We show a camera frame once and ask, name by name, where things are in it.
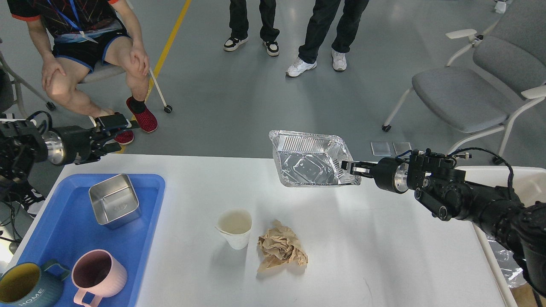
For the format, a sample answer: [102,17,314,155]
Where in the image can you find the standing person white sneakers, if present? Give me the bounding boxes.
[285,0,369,78]

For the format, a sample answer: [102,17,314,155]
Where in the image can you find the pink ribbed mug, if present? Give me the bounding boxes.
[71,249,128,307]

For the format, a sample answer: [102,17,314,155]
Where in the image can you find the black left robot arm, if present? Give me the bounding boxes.
[0,113,139,197]

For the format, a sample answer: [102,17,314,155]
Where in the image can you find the grey chair far left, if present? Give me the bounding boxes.
[0,38,57,112]

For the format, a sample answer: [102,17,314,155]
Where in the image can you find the clear floor plate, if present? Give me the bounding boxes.
[370,141,392,156]
[392,142,412,156]

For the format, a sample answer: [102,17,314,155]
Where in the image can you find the seated person in shorts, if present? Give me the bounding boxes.
[7,0,158,133]

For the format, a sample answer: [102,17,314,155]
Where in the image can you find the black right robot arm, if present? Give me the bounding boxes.
[341,148,546,296]

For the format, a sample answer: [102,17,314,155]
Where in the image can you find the standing person black white shoes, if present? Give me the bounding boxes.
[224,0,281,57]

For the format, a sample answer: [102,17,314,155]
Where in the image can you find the teal mug yellow inside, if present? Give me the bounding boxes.
[0,260,71,307]

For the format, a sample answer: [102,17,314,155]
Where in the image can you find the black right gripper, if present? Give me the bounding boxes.
[341,157,409,194]

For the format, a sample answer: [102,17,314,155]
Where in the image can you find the grey office chair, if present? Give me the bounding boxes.
[382,0,546,156]

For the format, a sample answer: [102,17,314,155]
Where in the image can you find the stainless steel rectangular tray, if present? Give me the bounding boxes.
[88,174,142,229]

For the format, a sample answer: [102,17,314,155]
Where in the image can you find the white paper cup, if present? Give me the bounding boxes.
[216,209,252,249]

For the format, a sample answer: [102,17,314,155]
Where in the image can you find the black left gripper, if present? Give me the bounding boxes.
[43,113,140,165]

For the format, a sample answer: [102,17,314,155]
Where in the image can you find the brown paper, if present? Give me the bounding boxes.
[257,220,308,272]

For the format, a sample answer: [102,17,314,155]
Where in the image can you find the blue plastic tray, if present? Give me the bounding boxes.
[17,174,165,307]

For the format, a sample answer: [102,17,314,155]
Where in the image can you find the white plastic bin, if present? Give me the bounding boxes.
[458,166,546,307]

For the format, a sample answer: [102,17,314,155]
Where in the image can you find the aluminium foil tray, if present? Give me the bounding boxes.
[269,130,361,187]

